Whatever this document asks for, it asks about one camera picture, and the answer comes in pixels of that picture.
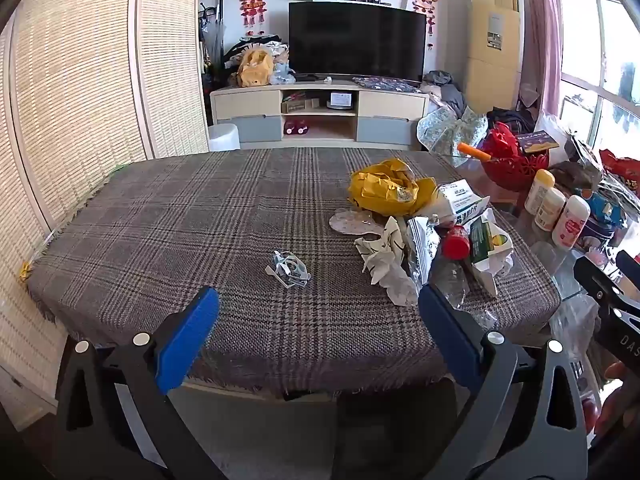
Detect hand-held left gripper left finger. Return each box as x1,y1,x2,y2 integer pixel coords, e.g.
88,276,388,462
54,286,228,480

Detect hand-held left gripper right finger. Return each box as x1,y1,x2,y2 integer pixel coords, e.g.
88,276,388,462
417,284,590,480

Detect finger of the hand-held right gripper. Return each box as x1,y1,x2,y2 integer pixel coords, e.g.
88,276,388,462
573,256,632,311
615,250,640,281

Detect star-print plastic packaging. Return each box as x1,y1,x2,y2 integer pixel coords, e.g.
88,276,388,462
329,207,386,237

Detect yellow paper bag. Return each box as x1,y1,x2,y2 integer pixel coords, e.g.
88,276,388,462
348,158,438,218

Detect person's right hand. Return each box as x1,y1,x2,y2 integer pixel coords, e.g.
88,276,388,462
593,361,640,449

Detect clear plastic bag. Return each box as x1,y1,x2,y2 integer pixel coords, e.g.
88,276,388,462
550,292,601,361

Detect blue packet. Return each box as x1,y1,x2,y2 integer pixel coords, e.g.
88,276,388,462
580,190,626,226

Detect white bottle with red label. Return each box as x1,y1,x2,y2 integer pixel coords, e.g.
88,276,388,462
552,195,591,250

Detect clear bottle with red cap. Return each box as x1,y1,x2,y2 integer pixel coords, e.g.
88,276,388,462
431,225,472,309

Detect silver snack packet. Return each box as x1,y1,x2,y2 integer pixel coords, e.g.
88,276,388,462
406,217,442,283

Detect red plastic bag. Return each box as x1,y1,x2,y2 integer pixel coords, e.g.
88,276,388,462
600,149,640,191

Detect green and white carton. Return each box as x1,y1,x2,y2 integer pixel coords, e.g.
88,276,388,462
467,210,515,297

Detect grey plaid tablecloth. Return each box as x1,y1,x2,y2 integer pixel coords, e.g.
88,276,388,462
27,147,562,401

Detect crumpled white floral paper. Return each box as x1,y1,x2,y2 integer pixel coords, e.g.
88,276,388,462
354,216,421,307

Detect small clear plastic packaging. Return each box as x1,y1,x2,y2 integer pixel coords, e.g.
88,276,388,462
266,250,312,289

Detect white and green medicine box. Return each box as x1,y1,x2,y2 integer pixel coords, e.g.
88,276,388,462
436,181,491,228

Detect red openwork basket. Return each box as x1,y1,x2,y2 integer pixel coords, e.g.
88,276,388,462
480,122,551,192

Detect orange carrot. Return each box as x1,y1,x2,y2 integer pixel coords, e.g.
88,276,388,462
457,142,496,162

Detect black bag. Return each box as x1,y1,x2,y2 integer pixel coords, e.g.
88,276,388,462
487,106,536,133

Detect white stool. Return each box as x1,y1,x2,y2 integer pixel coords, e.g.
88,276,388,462
207,122,242,152

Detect floral cloth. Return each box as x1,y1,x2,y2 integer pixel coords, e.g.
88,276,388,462
416,106,488,153

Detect window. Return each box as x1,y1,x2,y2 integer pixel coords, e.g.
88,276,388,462
552,0,640,161

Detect grey clothes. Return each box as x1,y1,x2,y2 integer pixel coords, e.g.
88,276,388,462
425,70,466,116

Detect beige and grey television cabinet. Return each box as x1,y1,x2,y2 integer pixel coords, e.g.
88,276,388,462
210,80,431,148

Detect pink curtain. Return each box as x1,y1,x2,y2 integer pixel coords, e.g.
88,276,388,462
522,0,563,111

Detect dark printed cloth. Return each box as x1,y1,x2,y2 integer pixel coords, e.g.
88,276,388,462
351,76,423,93

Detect cardboard box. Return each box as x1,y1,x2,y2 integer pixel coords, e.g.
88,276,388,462
281,97,321,113

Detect beige standing air conditioner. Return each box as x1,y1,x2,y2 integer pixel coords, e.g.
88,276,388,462
465,0,525,111

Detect yellow plush toy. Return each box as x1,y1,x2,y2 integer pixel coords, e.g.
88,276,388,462
236,50,275,87

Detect woven bamboo screen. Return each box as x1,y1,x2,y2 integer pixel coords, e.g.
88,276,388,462
0,0,211,431

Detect black television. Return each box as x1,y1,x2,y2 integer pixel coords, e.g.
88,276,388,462
288,1,427,83

